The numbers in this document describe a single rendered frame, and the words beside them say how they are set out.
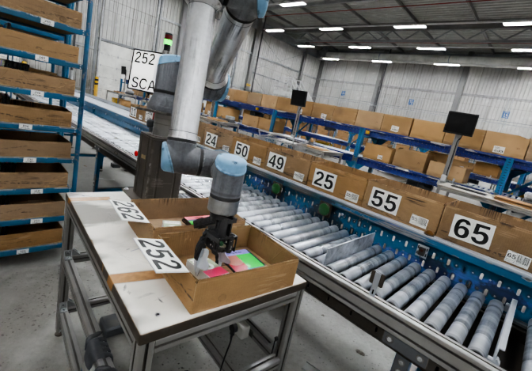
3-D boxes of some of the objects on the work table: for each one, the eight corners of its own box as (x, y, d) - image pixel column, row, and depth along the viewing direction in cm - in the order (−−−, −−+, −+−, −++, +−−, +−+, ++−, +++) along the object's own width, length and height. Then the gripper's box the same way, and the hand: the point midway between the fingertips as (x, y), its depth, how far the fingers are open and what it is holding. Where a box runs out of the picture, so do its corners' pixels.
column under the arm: (138, 207, 142) (147, 138, 136) (121, 189, 161) (128, 127, 155) (189, 205, 160) (199, 142, 154) (169, 189, 179) (177, 133, 172)
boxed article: (209, 289, 91) (210, 278, 90) (185, 269, 99) (186, 259, 99) (227, 282, 96) (229, 272, 95) (203, 264, 105) (204, 255, 104)
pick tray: (152, 262, 101) (156, 233, 99) (246, 247, 126) (251, 224, 124) (190, 316, 80) (195, 281, 78) (294, 285, 105) (300, 259, 103)
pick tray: (127, 221, 125) (129, 198, 123) (210, 217, 150) (214, 197, 148) (149, 255, 104) (153, 228, 102) (242, 243, 129) (246, 221, 127)
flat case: (243, 285, 98) (245, 281, 97) (215, 256, 112) (216, 252, 112) (276, 278, 106) (277, 274, 106) (246, 251, 121) (247, 248, 120)
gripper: (213, 221, 84) (200, 289, 88) (249, 215, 94) (237, 277, 98) (195, 210, 89) (184, 274, 93) (232, 206, 99) (220, 264, 104)
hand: (207, 268), depth 97 cm, fingers closed on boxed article, 7 cm apart
